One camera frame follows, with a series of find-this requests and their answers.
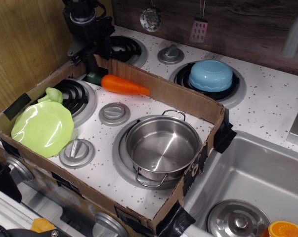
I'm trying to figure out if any grey stove knob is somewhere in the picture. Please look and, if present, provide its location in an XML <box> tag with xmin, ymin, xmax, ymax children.
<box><xmin>59</xmin><ymin>139</ymin><xmax>95</xmax><ymax>169</ymax></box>
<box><xmin>157</xmin><ymin>44</ymin><xmax>185</xmax><ymax>65</ymax></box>
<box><xmin>98</xmin><ymin>102</ymin><xmax>131</xmax><ymax>126</ymax></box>

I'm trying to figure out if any grey oven knob left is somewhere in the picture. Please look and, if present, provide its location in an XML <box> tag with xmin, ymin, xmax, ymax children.
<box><xmin>6</xmin><ymin>157</ymin><xmax>35</xmax><ymax>185</ymax></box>

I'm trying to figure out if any black coil burner front left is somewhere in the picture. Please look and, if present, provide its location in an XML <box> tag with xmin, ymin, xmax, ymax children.
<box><xmin>37</xmin><ymin>78</ymin><xmax>97</xmax><ymax>128</ymax></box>

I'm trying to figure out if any stainless steel pot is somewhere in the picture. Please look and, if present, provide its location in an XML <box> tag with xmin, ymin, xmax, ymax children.
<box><xmin>125</xmin><ymin>111</ymin><xmax>202</xmax><ymax>188</ymax></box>

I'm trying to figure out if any grey stove knob back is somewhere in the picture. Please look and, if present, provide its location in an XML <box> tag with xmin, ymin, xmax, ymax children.
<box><xmin>157</xmin><ymin>44</ymin><xmax>185</xmax><ymax>65</ymax></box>

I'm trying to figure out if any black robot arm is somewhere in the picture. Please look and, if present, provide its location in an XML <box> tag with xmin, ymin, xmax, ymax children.
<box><xmin>63</xmin><ymin>0</ymin><xmax>115</xmax><ymax>73</ymax></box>

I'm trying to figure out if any hanging metal skimmer spoon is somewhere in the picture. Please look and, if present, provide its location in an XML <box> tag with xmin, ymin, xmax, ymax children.
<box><xmin>140</xmin><ymin>0</ymin><xmax>163</xmax><ymax>33</ymax></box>

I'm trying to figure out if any grey stove knob middle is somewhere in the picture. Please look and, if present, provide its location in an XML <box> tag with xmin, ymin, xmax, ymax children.
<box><xmin>98</xmin><ymin>102</ymin><xmax>131</xmax><ymax>126</ymax></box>

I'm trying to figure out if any light green plastic plate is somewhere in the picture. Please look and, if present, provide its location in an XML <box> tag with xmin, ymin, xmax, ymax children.
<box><xmin>11</xmin><ymin>101</ymin><xmax>74</xmax><ymax>158</ymax></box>

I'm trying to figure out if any steel pot lid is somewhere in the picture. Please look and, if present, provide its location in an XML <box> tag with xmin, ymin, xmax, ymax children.
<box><xmin>205</xmin><ymin>199</ymin><xmax>270</xmax><ymax>237</ymax></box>

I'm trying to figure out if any black coil burner back right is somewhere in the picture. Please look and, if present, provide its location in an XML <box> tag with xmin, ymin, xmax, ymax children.
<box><xmin>169</xmin><ymin>61</ymin><xmax>247</xmax><ymax>109</ymax></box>

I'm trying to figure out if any grey sink basin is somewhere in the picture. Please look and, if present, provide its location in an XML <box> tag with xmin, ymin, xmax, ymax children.
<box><xmin>184</xmin><ymin>132</ymin><xmax>298</xmax><ymax>237</ymax></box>

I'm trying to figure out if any grey burner ring under pot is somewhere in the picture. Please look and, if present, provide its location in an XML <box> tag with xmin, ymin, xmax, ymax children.
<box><xmin>111</xmin><ymin>115</ymin><xmax>204</xmax><ymax>191</ymax></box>

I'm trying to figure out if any brown cardboard fence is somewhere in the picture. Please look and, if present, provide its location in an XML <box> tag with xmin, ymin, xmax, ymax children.
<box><xmin>0</xmin><ymin>56</ymin><xmax>225</xmax><ymax>237</ymax></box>

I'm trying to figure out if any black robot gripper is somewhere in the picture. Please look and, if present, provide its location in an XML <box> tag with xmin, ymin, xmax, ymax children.
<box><xmin>63</xmin><ymin>12</ymin><xmax>115</xmax><ymax>74</ymax></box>

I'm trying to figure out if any green toy broccoli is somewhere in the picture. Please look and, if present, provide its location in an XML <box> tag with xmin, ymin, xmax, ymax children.
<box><xmin>38</xmin><ymin>87</ymin><xmax>63</xmax><ymax>104</ymax></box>

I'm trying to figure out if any grey toy faucet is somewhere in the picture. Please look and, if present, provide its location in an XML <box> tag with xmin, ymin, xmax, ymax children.
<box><xmin>282</xmin><ymin>17</ymin><xmax>298</xmax><ymax>58</ymax></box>

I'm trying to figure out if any blue plastic bowl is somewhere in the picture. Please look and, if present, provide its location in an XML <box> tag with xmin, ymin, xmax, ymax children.
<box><xmin>189</xmin><ymin>59</ymin><xmax>233</xmax><ymax>92</ymax></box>

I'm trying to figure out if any hanging metal slotted spatula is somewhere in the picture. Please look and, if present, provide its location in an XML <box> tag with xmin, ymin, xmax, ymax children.
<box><xmin>189</xmin><ymin>0</ymin><xmax>208</xmax><ymax>43</ymax></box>

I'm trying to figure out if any orange toy carrot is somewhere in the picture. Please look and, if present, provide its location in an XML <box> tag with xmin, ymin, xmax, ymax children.
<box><xmin>85</xmin><ymin>72</ymin><xmax>150</xmax><ymax>96</ymax></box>

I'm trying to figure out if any grey oven knob right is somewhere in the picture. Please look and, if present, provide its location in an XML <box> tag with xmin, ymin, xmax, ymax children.
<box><xmin>92</xmin><ymin>211</ymin><xmax>129</xmax><ymax>237</ymax></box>

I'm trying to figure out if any orange slice toy can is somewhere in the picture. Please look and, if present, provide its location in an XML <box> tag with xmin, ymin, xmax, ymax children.
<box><xmin>261</xmin><ymin>220</ymin><xmax>298</xmax><ymax>237</ymax></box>

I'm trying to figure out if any grey oven knob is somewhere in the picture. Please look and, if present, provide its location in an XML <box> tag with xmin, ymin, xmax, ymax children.
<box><xmin>92</xmin><ymin>211</ymin><xmax>129</xmax><ymax>237</ymax></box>
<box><xmin>6</xmin><ymin>157</ymin><xmax>35</xmax><ymax>185</ymax></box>

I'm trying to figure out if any grey stove knob front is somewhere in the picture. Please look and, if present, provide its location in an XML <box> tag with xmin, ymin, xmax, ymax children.
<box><xmin>59</xmin><ymin>139</ymin><xmax>95</xmax><ymax>169</ymax></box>

